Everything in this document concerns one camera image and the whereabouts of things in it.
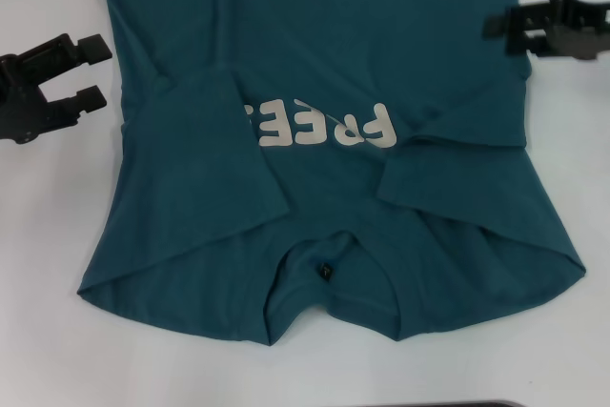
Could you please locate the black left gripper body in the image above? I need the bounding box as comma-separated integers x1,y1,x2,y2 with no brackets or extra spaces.
0,51,49,145

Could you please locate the black flat panel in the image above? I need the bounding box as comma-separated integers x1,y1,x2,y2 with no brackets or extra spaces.
328,399,528,407

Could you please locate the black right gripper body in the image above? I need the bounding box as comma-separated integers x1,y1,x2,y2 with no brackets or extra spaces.
547,0,610,63

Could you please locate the teal t-shirt with beige print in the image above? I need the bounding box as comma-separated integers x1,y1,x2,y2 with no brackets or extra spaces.
75,0,587,349

